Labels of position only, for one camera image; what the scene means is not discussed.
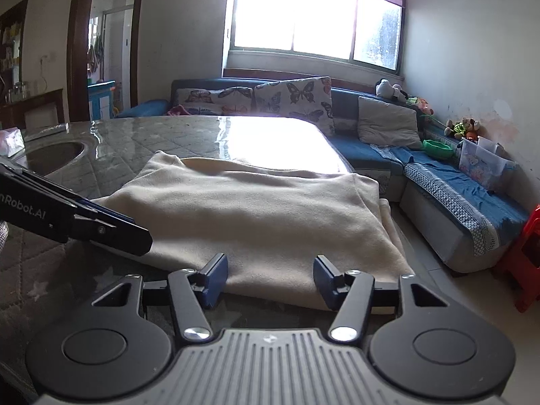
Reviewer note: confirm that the cream sweatshirt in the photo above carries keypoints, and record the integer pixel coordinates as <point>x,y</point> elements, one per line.
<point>271,224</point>

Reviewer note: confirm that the butterfly cushion right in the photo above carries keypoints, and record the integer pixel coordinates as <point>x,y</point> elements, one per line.
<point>307,99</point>

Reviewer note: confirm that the window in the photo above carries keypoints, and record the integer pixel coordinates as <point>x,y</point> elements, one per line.
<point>364,31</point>

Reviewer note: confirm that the dark wooden shelf unit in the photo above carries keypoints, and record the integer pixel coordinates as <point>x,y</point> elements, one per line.
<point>12,33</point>

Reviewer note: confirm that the black round induction cooktop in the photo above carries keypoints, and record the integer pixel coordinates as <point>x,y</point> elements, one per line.
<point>49,159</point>

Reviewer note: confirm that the grey plain cushion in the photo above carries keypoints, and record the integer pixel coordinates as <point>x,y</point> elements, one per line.
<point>387,124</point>

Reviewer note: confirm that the plush toys pile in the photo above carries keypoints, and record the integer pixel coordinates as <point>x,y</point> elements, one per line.
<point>466,128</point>

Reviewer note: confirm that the green plastic bowl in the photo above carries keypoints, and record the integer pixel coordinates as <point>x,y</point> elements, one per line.
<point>437,150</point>

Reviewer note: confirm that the grey remote control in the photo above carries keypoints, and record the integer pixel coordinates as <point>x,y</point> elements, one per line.
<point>46,132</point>

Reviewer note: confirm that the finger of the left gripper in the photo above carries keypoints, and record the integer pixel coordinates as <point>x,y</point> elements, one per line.
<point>112,229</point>

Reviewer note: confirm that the blue corner sofa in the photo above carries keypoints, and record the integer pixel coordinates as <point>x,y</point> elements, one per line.
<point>468,227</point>

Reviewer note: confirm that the colourful small toy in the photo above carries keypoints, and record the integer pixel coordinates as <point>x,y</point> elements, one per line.
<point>422,105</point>

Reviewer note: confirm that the butterfly cushion left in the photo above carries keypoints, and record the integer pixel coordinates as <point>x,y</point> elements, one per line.
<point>229,101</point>

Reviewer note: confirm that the red plastic stool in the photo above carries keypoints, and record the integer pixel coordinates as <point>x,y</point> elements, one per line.
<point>521,262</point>

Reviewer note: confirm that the magenta cloth on sofa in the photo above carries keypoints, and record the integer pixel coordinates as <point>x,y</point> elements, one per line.
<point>178,110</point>

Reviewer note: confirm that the butterfly cushion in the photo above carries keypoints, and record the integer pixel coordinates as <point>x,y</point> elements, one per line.
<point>307,99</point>
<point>229,101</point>

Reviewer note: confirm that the black white plush toy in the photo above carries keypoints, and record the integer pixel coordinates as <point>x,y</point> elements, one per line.
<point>386,90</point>

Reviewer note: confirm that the blue white small cabinet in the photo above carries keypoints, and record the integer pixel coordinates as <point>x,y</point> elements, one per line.
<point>101,100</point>

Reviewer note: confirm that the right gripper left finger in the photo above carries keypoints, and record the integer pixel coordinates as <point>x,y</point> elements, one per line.
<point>191,292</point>

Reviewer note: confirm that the dark wooden sideboard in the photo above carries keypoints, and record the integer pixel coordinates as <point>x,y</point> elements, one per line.
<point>14,114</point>

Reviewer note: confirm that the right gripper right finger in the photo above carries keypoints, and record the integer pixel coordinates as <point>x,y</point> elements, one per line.
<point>349,294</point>

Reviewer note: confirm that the clear plastic storage box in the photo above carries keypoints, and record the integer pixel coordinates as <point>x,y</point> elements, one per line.
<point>487,168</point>

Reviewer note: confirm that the dark wooden door frame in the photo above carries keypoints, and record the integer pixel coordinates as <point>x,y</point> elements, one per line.
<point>102,45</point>

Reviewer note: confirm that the pink tissue pack far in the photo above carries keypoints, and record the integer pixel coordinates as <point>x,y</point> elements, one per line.
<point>11,142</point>

